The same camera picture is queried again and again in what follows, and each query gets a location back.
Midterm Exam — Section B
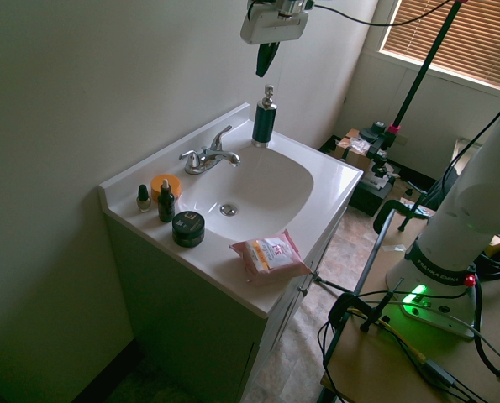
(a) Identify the dark dropper bottle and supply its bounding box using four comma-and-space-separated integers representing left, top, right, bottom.
156, 178, 176, 223

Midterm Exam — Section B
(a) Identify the yellow cable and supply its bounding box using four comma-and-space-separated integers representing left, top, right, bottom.
345, 307, 428, 363

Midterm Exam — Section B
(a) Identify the large dark C-clamp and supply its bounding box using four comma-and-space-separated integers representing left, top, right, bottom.
372, 198, 428, 234

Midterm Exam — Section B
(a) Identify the pink wet wipes pack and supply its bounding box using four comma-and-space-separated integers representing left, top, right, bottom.
229, 228, 313, 288

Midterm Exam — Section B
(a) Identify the small nail polish bottle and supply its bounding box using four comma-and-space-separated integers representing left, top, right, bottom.
135, 183, 151, 213

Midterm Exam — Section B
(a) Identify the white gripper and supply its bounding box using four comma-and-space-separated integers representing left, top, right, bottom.
239, 3, 311, 78

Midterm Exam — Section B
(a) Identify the white vanity sink top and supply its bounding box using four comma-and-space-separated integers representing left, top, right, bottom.
98, 102, 365, 318

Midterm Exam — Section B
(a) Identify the black camera stand pole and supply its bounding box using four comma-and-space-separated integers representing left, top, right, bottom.
388, 0, 466, 139

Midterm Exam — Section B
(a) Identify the thick black cable bundle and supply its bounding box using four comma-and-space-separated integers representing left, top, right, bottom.
471, 245, 500, 381

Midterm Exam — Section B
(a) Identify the cardboard box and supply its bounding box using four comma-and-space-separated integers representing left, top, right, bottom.
334, 128, 376, 170

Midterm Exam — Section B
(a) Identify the orange cream jar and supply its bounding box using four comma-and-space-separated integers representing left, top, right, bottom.
150, 173, 183, 202

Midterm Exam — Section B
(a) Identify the brown window blind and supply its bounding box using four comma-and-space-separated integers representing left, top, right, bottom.
376, 0, 500, 94

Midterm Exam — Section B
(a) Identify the grey cable with adapter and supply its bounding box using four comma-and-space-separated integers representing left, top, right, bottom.
416, 312, 500, 390

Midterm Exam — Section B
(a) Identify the black chrome soap dispenser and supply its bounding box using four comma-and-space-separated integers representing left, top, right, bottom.
250, 83, 279, 149

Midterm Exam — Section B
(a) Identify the black cosmetic jar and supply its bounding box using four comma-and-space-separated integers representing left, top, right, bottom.
171, 210, 206, 248

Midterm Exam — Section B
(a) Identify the grey vanity cabinet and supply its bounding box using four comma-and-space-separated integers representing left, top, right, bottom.
103, 205, 351, 403

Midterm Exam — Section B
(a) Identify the black C-clamp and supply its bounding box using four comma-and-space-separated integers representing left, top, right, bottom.
328, 278, 407, 333

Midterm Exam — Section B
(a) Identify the black equipment case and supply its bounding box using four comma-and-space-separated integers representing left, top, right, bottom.
349, 165, 403, 218

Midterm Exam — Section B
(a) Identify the chrome two-handle faucet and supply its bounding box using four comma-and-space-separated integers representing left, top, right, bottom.
178, 124, 243, 175

